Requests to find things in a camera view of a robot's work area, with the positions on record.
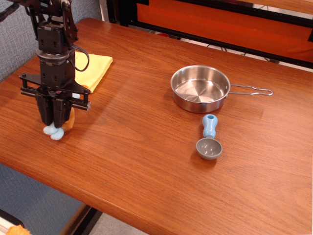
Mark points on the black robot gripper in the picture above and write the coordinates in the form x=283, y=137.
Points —
x=57, y=73

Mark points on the blue and orange plush toy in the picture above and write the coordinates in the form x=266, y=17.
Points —
x=57, y=133

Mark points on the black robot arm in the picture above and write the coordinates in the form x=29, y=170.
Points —
x=54, y=29

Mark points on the folded yellow towel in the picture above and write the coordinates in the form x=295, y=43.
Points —
x=98, y=66

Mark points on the orange fuzzy object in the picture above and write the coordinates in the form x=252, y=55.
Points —
x=18, y=230

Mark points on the stainless steel pan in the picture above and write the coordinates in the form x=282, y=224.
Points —
x=203, y=89

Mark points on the blue handled grey scoop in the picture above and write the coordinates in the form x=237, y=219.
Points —
x=208, y=147

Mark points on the orange panel black frame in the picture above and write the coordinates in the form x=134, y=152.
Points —
x=240, y=25

